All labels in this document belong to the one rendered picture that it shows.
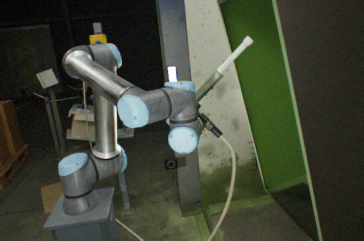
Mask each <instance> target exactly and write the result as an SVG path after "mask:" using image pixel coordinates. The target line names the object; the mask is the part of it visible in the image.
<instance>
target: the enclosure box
mask: <svg viewBox="0 0 364 241"><path fill-rule="evenodd" d="M217 4H218V7H219V10H220V14H221V19H222V23H223V26H224V30H225V35H226V40H227V44H228V47H229V51H230V54H232V53H233V52H234V51H235V50H236V49H237V48H238V47H239V46H240V45H241V44H242V43H243V41H244V39H245V38H246V37H247V36H248V37H249V38H250V39H251V40H252V41H254V42H252V43H251V44H250V45H249V46H247V47H246V48H245V49H244V50H243V51H242V52H241V53H240V54H239V56H238V57H237V58H236V59H235V60H234V61H233V65H234V69H235V74H236V77H237V81H238V86H239V90H240V94H241V98H242V102H243V106H244V110H245V114H246V119H247V122H248V125H249V128H250V132H251V137H252V140H253V144H254V149H255V153H256V156H257V161H258V165H259V170H260V174H261V177H262V181H263V185H264V190H265V191H266V192H267V193H268V194H269V196H270V197H271V198H272V199H273V200H274V201H275V202H276V203H277V204H278V205H279V207H280V208H281V209H282V210H283V211H284V212H285V213H286V214H287V215H288V216H289V217H290V218H291V219H292V220H293V222H294V223H295V224H296V225H297V226H298V228H299V229H300V230H301V231H302V232H303V234H304V235H305V236H306V237H307V238H308V239H309V240H310V241H364V0H217Z"/></svg>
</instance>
